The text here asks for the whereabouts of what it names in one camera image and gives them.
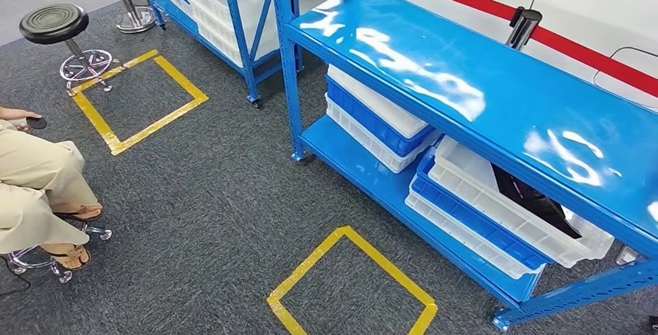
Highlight red barrier belt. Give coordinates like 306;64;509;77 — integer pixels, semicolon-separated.
362;0;658;98

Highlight person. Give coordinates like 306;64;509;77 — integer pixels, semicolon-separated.
0;106;104;272

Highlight black floor cable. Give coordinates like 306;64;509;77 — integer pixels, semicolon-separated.
0;254;33;299

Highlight chrome stanchion post black top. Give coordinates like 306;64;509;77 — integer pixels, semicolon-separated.
505;6;544;51

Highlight yellow floor tape square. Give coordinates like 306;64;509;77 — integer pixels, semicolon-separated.
68;49;210;157
266;226;439;335

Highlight black seat chrome stool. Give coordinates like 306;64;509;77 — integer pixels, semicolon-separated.
19;3;124;98

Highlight person's hand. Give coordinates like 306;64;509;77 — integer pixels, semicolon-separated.
0;107;43;131

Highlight blue metal shelf rack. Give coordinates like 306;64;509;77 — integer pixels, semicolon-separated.
128;0;305;110
268;0;658;333

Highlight white floor socket plate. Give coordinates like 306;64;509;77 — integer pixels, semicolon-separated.
615;245;642;267

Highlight black curved plastic part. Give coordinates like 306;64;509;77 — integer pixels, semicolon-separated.
490;163;583;240

